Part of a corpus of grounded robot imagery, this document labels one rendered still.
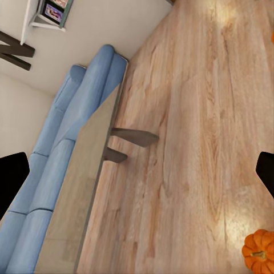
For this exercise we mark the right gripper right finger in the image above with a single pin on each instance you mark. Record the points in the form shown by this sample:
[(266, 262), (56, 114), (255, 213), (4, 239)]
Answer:
[(265, 170)]

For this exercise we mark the sofa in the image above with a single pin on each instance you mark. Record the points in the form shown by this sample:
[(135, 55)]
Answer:
[(25, 225)]

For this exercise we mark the coffee table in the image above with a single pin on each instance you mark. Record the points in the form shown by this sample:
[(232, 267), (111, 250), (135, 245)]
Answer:
[(64, 240)]

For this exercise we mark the decorative sign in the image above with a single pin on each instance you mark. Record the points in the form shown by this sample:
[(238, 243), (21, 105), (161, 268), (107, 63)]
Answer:
[(8, 52)]

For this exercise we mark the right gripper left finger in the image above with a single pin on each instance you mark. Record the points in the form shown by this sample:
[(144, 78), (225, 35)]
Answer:
[(14, 170)]

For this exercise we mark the shelf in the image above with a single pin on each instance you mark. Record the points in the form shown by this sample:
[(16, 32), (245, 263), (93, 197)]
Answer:
[(35, 8)]

